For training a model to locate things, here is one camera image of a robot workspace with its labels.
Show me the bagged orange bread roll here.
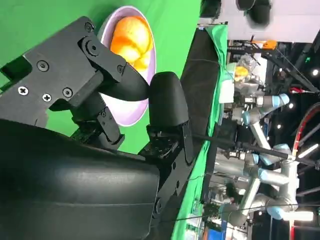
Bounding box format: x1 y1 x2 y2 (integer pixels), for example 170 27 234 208
233 55 258 82

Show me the lilac plate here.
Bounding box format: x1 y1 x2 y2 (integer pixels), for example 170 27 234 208
96 6 157 127

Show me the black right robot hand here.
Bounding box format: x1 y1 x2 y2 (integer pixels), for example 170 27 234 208
0 16 195 240

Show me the black pole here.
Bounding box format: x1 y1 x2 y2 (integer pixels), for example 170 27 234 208
192 133 320 168

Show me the orange and white bread roll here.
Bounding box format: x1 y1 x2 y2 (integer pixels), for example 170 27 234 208
109 15 153 70

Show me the black backdrop curtain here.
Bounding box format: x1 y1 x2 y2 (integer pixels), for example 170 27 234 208
174 27 226 203

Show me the orange device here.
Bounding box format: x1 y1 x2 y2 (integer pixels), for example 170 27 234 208
259 39 278 52

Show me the red hose loop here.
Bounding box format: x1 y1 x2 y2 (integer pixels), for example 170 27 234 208
291 102 320 157

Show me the black round lamp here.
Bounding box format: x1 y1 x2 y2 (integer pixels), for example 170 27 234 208
235 0 273 25

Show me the green table cloth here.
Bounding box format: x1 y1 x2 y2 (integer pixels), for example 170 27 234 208
0 0 212 240

